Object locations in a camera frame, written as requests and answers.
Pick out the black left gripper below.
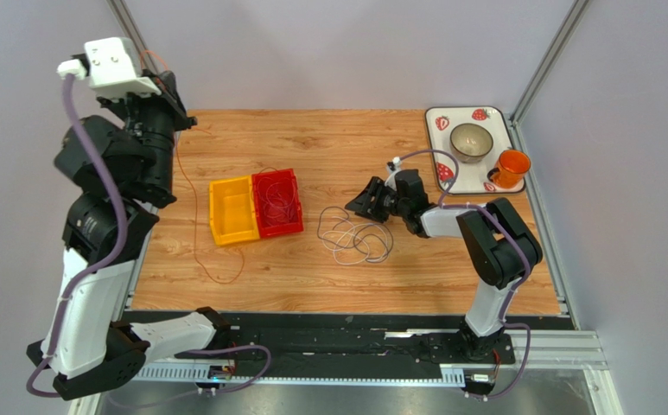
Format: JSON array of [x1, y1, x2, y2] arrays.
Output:
[[97, 69, 198, 201]]

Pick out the orange cable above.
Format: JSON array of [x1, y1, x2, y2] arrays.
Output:
[[137, 48, 246, 285]]

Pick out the red cable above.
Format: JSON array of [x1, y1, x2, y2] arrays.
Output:
[[256, 166, 302, 228]]

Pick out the pink cable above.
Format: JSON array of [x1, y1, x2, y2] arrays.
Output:
[[256, 178, 300, 223]]

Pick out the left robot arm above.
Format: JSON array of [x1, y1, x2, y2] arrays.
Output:
[[26, 70, 231, 401]]

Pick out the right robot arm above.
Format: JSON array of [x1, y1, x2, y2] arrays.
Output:
[[345, 169, 544, 339]]

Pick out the red plastic bin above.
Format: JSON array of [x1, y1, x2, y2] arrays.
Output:
[[251, 169, 304, 239]]

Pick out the beige ceramic bowl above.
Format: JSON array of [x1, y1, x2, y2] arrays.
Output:
[[449, 123, 493, 163]]

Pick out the yellow plastic bin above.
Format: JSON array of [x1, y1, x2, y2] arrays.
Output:
[[208, 175, 260, 246]]

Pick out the orange mug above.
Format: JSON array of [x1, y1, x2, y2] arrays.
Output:
[[487, 149, 531, 188]]

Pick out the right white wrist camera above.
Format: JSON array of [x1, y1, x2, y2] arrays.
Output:
[[385, 156, 403, 189]]

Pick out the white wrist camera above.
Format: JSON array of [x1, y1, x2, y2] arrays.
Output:
[[385, 156, 403, 189], [56, 37, 161, 101]]

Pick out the blue cable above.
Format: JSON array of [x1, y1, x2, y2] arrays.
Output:
[[316, 206, 395, 263]]

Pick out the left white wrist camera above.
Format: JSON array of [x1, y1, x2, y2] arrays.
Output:
[[56, 37, 161, 101]]

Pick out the aluminium frame rail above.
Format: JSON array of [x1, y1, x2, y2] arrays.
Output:
[[106, 0, 147, 56]]

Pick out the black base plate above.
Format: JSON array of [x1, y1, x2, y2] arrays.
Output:
[[120, 310, 516, 381]]

